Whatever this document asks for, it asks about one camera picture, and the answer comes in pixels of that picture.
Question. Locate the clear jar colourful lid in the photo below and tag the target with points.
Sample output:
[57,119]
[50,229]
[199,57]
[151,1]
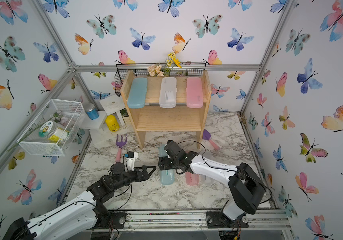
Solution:
[53,132]

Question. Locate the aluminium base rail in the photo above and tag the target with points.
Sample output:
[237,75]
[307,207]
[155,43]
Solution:
[142,221]

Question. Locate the white mesh wall basket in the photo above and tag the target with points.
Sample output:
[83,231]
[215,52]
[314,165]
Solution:
[69,114]

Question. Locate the purple pink garden trowel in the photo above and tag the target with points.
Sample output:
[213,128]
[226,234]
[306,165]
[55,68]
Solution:
[207,136]

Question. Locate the white small stool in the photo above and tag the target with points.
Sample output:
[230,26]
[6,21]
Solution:
[113,105]

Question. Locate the teal pencil case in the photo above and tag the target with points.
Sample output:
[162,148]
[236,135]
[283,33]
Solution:
[137,94]
[166,176]

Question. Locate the blue tin can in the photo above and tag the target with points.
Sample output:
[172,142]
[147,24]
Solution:
[91,111]

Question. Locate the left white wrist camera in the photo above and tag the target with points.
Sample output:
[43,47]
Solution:
[129,160]

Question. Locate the purple garden fork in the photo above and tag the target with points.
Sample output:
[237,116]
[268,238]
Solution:
[121,141]

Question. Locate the wooden two-tier shelf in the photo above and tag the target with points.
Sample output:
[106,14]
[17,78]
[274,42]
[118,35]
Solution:
[153,118]

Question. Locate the small potted plant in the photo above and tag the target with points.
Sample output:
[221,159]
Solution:
[124,113]

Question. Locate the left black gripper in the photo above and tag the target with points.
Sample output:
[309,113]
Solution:
[144,176]

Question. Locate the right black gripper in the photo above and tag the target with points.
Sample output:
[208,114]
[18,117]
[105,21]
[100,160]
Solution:
[162,163]

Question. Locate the black wire basket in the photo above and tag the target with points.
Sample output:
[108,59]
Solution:
[189,69]

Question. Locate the white step block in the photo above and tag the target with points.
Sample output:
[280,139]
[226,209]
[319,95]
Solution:
[99,131]

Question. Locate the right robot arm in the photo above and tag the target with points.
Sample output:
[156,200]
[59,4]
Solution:
[246,188]

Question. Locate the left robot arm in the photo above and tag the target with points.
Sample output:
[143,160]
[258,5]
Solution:
[81,213]

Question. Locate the yellow bottle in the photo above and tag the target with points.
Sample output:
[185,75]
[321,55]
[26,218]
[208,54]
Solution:
[112,123]

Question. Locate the pink pencil case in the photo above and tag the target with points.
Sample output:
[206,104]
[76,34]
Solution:
[192,179]
[194,93]

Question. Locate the artificial flower bunch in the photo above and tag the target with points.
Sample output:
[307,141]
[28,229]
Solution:
[164,70]

